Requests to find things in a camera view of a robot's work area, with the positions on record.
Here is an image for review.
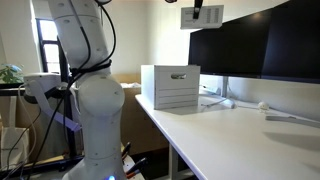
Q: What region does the small white shutter glasses box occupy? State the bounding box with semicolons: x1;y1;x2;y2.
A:
180;4;225;30

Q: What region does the big white cardboard box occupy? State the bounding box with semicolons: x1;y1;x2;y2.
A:
140;64;202;111

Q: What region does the brown cardboard box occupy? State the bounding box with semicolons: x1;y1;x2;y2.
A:
111;73;170;156

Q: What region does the white monitor stand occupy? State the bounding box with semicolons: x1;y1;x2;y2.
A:
199;75;237;110

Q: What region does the small white round object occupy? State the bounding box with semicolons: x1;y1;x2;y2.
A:
257;101;270;113

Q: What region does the white desk leg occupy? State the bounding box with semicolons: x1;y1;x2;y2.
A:
167;143;195;180

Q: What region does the white angled stand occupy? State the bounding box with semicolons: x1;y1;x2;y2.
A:
23;72;83;133

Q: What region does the green potted plant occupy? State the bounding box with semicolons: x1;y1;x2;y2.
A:
0;63;25;85

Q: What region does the white tote bag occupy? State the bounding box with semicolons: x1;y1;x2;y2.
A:
0;96;31;172

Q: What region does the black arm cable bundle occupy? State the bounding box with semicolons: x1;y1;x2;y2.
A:
26;0;118;180

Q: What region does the window with dark frame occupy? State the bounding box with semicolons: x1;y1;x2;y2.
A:
35;17;73;76

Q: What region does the black handled tool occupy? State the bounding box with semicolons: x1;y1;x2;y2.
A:
125;157;148;177
121;141;132;158

